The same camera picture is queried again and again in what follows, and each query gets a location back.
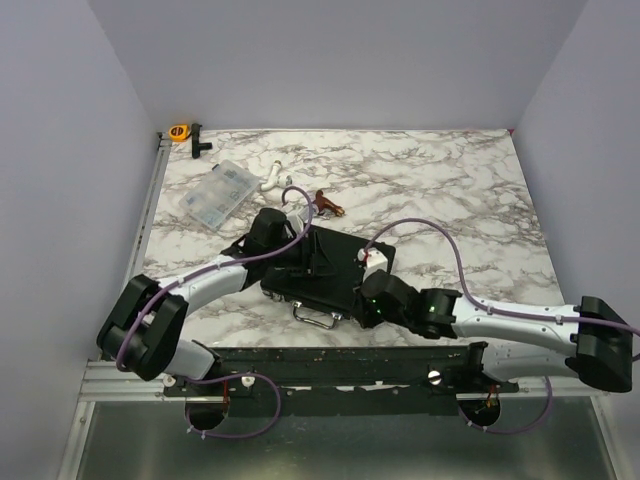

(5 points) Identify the white pipe fitting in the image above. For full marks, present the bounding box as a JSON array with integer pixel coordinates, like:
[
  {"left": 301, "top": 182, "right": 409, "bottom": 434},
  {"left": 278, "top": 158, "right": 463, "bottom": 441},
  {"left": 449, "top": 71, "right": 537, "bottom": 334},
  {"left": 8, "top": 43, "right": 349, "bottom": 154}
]
[{"left": 260, "top": 160, "right": 293, "bottom": 192}]

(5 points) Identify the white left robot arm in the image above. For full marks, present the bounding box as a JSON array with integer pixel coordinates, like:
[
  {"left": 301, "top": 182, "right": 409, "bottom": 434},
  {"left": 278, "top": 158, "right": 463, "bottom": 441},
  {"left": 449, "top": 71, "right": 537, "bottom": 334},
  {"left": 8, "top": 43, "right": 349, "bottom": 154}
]
[{"left": 96, "top": 205, "right": 317, "bottom": 395}]

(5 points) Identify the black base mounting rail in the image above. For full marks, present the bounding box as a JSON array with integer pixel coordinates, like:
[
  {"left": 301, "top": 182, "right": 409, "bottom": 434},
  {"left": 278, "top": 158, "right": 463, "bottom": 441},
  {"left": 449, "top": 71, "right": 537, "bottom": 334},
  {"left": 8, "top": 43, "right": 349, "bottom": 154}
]
[{"left": 164, "top": 342, "right": 519, "bottom": 417}]

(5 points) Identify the orange tape measure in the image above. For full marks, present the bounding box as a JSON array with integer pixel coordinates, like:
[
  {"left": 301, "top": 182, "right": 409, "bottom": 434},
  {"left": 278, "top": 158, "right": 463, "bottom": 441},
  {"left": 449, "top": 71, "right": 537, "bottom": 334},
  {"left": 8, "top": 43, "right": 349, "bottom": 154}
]
[{"left": 168, "top": 124, "right": 192, "bottom": 143}]

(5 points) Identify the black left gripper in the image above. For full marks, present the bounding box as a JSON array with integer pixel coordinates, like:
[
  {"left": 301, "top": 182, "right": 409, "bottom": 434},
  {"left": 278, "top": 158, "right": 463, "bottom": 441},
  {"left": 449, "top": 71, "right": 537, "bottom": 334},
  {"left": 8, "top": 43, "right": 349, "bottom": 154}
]
[{"left": 266, "top": 231, "right": 337, "bottom": 276}]

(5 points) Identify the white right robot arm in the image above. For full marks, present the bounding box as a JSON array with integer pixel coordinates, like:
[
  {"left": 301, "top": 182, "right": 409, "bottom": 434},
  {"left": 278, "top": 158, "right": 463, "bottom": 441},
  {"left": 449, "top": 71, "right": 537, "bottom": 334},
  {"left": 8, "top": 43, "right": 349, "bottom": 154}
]
[{"left": 356, "top": 270, "right": 634, "bottom": 393}]

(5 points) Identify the clear plastic organizer box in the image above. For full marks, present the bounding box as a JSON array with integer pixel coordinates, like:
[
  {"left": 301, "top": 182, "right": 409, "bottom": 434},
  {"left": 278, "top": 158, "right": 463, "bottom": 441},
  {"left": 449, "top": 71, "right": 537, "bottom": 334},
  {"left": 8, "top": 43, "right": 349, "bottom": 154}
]
[{"left": 179, "top": 160, "right": 261, "bottom": 231}]

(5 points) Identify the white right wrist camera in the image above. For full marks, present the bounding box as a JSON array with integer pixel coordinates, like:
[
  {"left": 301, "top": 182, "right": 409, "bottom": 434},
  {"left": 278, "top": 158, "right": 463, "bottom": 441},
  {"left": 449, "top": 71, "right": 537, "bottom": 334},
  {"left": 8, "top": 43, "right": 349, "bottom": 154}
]
[{"left": 356, "top": 248, "right": 389, "bottom": 281}]

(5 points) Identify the brown brass valve fitting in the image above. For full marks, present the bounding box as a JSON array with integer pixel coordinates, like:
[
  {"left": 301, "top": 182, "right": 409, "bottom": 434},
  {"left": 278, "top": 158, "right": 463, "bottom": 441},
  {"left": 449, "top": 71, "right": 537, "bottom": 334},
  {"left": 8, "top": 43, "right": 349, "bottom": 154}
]
[{"left": 313, "top": 190, "right": 345, "bottom": 217}]

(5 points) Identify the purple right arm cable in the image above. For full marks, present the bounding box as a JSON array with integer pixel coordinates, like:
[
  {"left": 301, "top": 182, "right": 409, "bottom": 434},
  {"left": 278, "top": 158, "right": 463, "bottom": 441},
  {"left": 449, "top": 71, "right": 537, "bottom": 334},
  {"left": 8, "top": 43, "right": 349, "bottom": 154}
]
[{"left": 360, "top": 218, "right": 640, "bottom": 435}]

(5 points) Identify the black T-shaped tool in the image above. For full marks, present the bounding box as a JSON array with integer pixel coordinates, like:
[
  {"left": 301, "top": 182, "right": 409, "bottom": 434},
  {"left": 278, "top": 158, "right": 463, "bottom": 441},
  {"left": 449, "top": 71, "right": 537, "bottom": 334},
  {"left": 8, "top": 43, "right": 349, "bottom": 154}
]
[{"left": 191, "top": 122, "right": 213, "bottom": 159}]

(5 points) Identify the black poker chip case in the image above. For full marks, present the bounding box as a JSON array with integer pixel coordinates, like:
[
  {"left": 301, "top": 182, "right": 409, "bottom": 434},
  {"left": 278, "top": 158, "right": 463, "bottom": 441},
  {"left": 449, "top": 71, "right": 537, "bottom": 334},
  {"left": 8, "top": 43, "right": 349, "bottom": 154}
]
[{"left": 260, "top": 226, "right": 382, "bottom": 330}]

